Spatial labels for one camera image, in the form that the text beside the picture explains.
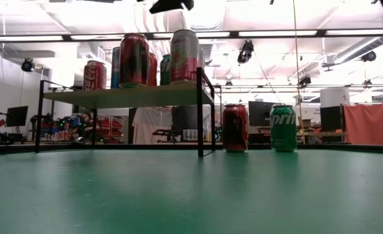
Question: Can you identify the row of white bottles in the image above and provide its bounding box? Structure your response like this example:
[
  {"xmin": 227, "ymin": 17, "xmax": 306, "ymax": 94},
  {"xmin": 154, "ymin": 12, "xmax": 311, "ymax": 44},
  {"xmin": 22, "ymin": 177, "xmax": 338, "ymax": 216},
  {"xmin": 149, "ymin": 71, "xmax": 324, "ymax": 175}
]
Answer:
[{"xmin": 183, "ymin": 129, "xmax": 198, "ymax": 141}]

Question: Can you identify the thin yellowish pole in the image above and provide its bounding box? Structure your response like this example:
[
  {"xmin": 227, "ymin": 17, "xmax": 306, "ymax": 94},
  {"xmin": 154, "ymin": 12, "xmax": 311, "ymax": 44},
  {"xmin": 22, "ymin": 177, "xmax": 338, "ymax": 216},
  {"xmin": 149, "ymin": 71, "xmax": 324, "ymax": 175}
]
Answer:
[{"xmin": 291, "ymin": 0, "xmax": 306, "ymax": 146}]

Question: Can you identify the cardboard box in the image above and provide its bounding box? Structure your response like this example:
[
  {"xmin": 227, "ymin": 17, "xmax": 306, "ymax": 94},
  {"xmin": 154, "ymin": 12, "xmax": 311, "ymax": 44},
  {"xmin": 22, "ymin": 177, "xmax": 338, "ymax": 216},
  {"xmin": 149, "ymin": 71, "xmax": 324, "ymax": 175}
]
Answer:
[{"xmin": 297, "ymin": 116, "xmax": 313, "ymax": 129}]

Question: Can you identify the white cylinder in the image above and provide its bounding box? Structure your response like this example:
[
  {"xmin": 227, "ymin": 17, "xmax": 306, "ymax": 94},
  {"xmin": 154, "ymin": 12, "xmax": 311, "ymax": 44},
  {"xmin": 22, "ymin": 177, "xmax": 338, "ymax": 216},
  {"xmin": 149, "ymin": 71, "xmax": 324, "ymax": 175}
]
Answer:
[{"xmin": 319, "ymin": 87, "xmax": 351, "ymax": 108}]

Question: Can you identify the blue silver Red Bull can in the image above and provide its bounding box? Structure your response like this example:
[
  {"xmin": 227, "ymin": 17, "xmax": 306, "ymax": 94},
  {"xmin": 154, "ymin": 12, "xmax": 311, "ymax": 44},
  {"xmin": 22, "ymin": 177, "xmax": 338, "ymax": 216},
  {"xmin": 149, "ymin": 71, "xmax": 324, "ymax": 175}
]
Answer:
[{"xmin": 111, "ymin": 46, "xmax": 122, "ymax": 89}]

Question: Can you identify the wooden shelf black metal frame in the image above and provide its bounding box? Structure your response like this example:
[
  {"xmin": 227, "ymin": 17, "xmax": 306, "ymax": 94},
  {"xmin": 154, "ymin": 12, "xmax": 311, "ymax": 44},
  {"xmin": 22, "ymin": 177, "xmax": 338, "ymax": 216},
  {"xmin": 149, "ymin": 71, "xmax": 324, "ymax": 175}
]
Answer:
[{"xmin": 34, "ymin": 67, "xmax": 217, "ymax": 158}]

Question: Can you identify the green Sprite can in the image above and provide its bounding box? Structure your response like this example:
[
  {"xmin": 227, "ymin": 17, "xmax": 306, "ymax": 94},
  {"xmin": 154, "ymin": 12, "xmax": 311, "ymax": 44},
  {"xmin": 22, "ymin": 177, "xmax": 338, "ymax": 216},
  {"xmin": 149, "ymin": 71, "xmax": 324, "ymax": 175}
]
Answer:
[
  {"xmin": 159, "ymin": 53, "xmax": 172, "ymax": 86},
  {"xmin": 269, "ymin": 103, "xmax": 298, "ymax": 153}
]

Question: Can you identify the person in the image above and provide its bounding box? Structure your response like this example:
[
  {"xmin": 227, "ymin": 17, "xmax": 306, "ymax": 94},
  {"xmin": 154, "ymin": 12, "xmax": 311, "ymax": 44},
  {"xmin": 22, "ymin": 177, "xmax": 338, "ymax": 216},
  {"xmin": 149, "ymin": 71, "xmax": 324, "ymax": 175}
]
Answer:
[{"xmin": 70, "ymin": 112, "xmax": 96, "ymax": 141}]

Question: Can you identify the red and blue bin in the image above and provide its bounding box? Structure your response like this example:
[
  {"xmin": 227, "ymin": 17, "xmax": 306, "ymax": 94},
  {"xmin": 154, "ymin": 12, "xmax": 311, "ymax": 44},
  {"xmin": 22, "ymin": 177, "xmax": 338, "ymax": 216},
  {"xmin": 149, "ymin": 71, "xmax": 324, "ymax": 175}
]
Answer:
[{"xmin": 41, "ymin": 119, "xmax": 69, "ymax": 135}]

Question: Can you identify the red soda can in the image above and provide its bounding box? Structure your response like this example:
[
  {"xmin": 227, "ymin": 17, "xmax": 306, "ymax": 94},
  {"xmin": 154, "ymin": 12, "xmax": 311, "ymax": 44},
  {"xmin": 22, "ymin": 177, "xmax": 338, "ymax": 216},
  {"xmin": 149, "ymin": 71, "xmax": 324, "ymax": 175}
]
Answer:
[{"xmin": 147, "ymin": 51, "xmax": 159, "ymax": 87}]

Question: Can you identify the black ceiling spotlight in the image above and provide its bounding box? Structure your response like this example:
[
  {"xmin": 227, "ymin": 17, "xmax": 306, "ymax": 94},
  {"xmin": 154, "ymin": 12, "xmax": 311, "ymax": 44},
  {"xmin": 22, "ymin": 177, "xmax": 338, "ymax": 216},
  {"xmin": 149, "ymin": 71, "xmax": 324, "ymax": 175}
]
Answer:
[
  {"xmin": 21, "ymin": 57, "xmax": 36, "ymax": 73},
  {"xmin": 360, "ymin": 51, "xmax": 377, "ymax": 63},
  {"xmin": 297, "ymin": 74, "xmax": 311, "ymax": 89}
]

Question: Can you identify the black monitor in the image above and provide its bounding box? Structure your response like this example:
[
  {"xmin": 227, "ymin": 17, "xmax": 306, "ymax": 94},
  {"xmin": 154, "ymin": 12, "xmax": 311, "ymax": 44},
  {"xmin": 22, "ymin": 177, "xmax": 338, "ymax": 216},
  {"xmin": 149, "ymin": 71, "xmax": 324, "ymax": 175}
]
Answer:
[
  {"xmin": 5, "ymin": 105, "xmax": 29, "ymax": 127},
  {"xmin": 319, "ymin": 104, "xmax": 345, "ymax": 133},
  {"xmin": 248, "ymin": 100, "xmax": 272, "ymax": 128}
]

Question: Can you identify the orange cloth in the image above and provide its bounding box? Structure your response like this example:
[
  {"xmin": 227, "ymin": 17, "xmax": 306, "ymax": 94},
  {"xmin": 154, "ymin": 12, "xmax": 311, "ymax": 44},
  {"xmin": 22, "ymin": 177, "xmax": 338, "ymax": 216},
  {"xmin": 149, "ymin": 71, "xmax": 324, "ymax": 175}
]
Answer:
[{"xmin": 343, "ymin": 101, "xmax": 383, "ymax": 146}]

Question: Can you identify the red bin rack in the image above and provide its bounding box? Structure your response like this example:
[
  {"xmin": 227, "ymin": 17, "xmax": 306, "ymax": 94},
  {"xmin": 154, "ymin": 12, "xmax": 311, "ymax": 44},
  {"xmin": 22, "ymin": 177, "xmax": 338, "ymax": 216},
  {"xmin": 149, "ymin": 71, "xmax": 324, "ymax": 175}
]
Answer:
[{"xmin": 98, "ymin": 115, "xmax": 125, "ymax": 144}]

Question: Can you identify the black ceiling camera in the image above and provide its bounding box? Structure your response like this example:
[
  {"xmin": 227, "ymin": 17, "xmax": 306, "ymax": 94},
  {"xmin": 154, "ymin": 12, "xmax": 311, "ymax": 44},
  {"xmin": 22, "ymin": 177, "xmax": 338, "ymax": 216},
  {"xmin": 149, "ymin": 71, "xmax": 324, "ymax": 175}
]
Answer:
[{"xmin": 237, "ymin": 39, "xmax": 255, "ymax": 65}]

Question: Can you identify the white hanging shirt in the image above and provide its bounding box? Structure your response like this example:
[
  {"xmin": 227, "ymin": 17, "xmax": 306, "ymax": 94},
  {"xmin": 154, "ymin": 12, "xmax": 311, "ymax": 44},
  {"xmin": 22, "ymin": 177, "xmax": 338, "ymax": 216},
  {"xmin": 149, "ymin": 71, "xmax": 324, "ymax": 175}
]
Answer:
[{"xmin": 132, "ymin": 107, "xmax": 174, "ymax": 145}]

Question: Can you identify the red Coca-Cola can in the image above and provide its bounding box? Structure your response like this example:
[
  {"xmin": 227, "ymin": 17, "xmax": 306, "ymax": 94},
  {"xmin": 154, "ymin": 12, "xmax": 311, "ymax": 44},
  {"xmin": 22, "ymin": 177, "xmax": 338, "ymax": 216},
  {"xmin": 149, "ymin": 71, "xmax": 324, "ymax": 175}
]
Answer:
[
  {"xmin": 83, "ymin": 60, "xmax": 107, "ymax": 91},
  {"xmin": 222, "ymin": 103, "xmax": 250, "ymax": 153},
  {"xmin": 118, "ymin": 32, "xmax": 150, "ymax": 88}
]

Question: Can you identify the green table mat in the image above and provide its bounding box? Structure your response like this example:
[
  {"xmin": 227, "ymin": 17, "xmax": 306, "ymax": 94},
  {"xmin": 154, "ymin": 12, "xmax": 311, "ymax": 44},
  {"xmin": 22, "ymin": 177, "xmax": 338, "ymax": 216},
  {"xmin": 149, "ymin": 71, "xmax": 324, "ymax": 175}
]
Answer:
[{"xmin": 0, "ymin": 148, "xmax": 383, "ymax": 234}]

